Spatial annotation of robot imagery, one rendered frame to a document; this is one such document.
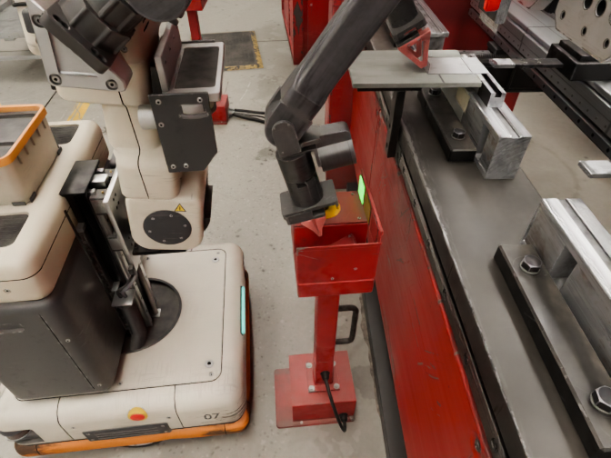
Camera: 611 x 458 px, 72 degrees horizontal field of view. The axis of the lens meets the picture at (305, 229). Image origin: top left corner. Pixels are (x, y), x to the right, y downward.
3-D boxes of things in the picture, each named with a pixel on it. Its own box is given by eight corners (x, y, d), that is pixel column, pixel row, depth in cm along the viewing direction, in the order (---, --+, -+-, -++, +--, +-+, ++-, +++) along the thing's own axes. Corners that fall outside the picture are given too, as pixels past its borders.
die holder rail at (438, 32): (392, 14, 158) (395, -15, 152) (407, 14, 159) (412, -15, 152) (421, 66, 122) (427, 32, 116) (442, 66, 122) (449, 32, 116)
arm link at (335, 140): (268, 102, 68) (268, 125, 61) (337, 82, 67) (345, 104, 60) (289, 164, 76) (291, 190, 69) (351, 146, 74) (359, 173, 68)
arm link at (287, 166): (273, 139, 70) (274, 159, 66) (312, 129, 69) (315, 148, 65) (285, 172, 75) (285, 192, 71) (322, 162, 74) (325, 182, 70)
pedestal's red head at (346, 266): (291, 233, 102) (288, 172, 90) (355, 228, 103) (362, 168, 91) (297, 298, 88) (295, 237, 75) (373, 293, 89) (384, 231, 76)
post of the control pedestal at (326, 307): (313, 369, 134) (315, 253, 97) (329, 368, 134) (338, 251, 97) (315, 385, 130) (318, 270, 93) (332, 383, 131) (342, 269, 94)
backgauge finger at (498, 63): (480, 60, 97) (486, 37, 94) (591, 59, 98) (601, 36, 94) (499, 82, 89) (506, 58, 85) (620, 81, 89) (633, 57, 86)
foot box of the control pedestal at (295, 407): (274, 370, 147) (272, 352, 138) (345, 363, 148) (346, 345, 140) (276, 429, 132) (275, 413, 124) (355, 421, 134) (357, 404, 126)
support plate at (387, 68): (345, 54, 98) (345, 50, 98) (455, 54, 99) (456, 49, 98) (352, 88, 85) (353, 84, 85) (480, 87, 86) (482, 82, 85)
